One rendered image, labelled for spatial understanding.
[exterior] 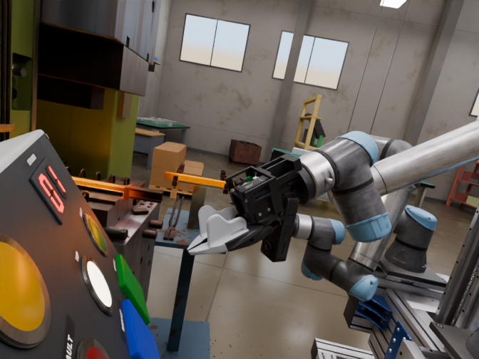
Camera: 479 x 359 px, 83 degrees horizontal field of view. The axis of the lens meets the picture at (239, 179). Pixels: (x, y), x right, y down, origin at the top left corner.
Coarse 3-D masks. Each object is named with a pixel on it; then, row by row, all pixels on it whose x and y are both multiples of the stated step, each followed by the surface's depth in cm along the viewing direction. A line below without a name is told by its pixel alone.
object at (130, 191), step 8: (88, 184) 76; (96, 184) 76; (104, 184) 77; (112, 184) 78; (128, 184) 79; (128, 192) 77; (136, 192) 78; (144, 192) 78; (152, 192) 78; (160, 192) 79; (144, 200) 78; (152, 200) 78; (160, 200) 79
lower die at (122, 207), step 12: (96, 180) 84; (96, 192) 75; (108, 192) 76; (120, 192) 76; (96, 204) 69; (108, 204) 71; (120, 204) 76; (132, 204) 87; (96, 216) 67; (108, 216) 68; (120, 216) 78
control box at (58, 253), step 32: (0, 160) 18; (32, 160) 24; (0, 192) 16; (32, 192) 20; (0, 224) 14; (32, 224) 18; (64, 224) 24; (96, 224) 35; (32, 256) 16; (64, 256) 20; (96, 256) 29; (64, 288) 18; (0, 320) 11; (64, 320) 16; (96, 320) 21; (0, 352) 10; (32, 352) 12; (64, 352) 14; (128, 352) 24
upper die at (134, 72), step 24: (48, 48) 58; (72, 48) 59; (96, 48) 59; (120, 48) 59; (48, 72) 60; (72, 72) 60; (96, 72) 60; (120, 72) 60; (144, 72) 76; (144, 96) 80
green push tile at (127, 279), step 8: (120, 256) 38; (120, 264) 36; (120, 272) 35; (128, 272) 38; (120, 280) 33; (128, 280) 35; (136, 280) 41; (128, 288) 33; (136, 288) 37; (128, 296) 33; (136, 296) 35; (136, 304) 34; (144, 304) 37; (144, 312) 35; (144, 320) 35
